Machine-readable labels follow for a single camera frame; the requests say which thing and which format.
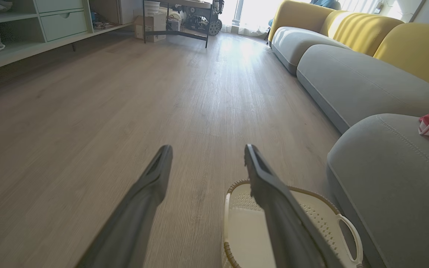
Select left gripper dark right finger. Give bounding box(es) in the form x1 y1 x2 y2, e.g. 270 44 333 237
244 144 345 268

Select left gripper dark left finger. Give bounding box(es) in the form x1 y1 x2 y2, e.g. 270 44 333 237
75 144 173 268

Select cream woven-rim laundry basket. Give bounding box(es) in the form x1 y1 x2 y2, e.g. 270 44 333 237
221 179 364 268

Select grey sofa seat cushion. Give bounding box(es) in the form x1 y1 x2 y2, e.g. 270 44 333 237
270 26 351 76
326 114 429 268
296 44 429 134

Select cardboard box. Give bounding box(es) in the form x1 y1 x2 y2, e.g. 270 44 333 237
134 13 167 42

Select pale green shelf unit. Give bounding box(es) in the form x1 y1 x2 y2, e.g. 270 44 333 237
0 0 142 77

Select pale green shelf drawer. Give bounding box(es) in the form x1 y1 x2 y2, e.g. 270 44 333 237
40 10 88 42
35 0 85 13

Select yellow sofa back cushion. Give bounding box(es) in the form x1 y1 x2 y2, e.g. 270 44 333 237
320 10 404 57
268 0 336 41
373 22 429 94

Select dark wheeled machine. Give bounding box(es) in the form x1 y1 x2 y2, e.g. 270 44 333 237
184 0 225 36

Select white sheer curtain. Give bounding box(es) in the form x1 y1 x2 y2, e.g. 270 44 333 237
220 0 282 36

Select blue object behind sofa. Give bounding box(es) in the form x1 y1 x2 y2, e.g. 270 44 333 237
311 0 341 10

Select tangled cables on shelf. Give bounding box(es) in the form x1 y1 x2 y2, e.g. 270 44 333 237
91 11 117 31

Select black metal frame table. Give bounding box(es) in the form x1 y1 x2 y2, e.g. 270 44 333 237
143 0 215 48

